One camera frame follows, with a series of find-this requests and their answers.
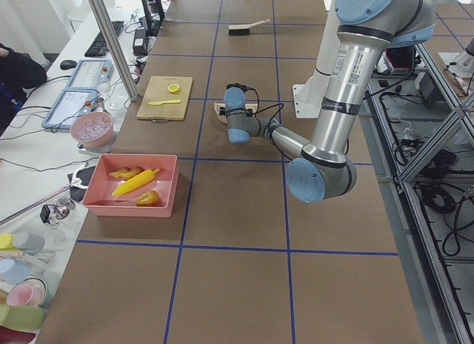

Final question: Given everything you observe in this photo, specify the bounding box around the beige plastic dustpan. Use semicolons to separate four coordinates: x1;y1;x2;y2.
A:
213;102;258;124

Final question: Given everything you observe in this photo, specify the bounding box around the brown toy potato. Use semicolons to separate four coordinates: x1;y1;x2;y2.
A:
136;190;161;207

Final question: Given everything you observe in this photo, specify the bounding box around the yellow toy corn cob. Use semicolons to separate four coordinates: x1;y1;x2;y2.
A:
112;168;161;196

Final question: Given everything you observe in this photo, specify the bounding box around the tan toy ginger root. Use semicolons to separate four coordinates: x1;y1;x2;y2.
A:
108;166;144;181

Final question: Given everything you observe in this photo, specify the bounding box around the beige hand brush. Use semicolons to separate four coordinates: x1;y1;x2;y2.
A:
228;19;270;36

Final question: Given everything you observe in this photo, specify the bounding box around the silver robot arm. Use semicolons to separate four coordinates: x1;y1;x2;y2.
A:
224;0;437;202

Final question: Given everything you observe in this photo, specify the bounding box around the pink plastic bin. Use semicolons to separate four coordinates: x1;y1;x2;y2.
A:
83;153;178;217

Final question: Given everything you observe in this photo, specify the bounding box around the yellow toy knife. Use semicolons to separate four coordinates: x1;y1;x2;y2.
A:
147;99;181;106

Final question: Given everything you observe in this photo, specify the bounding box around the yellow toy lemon slice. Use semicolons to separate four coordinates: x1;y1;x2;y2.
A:
167;84;181;93

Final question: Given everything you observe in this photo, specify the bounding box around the wooden cutting board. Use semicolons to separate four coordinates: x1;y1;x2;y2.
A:
136;76;193;121

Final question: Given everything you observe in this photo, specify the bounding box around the grey digital scale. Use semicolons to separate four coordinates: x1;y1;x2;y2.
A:
76;133;117;155

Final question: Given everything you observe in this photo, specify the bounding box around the pink bowl with ice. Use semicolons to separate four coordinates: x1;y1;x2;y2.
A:
70;112;114;148

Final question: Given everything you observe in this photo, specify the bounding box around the upper blue teach pendant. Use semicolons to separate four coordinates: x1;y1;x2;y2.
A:
67;59;113;89

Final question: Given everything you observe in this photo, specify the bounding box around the blue teach pendant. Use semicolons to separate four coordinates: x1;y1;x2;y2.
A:
67;59;113;89
41;88;99;130

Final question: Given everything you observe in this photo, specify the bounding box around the lower blue teach pendant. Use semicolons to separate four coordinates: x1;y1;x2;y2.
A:
41;88;99;130

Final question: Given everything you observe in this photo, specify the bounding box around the black keyboard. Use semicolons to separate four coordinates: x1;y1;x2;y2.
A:
84;21;124;58

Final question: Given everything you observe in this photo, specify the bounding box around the black computer mouse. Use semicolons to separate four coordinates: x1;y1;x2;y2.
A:
59;59;77;70

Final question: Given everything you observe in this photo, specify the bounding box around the grey plastic cup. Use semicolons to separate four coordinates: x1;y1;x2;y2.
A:
12;231;45;255

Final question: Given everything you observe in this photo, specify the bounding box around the pink plastic cup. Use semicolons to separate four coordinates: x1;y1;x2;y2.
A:
7;282;44;306

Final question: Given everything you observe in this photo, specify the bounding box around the green plastic cup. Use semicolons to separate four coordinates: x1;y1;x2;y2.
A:
1;305;46;332

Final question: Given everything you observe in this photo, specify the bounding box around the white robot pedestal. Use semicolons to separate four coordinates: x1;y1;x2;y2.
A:
293;7;340;119

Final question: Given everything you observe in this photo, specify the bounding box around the aluminium frame post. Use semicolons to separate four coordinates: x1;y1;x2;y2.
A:
88;0;139;102

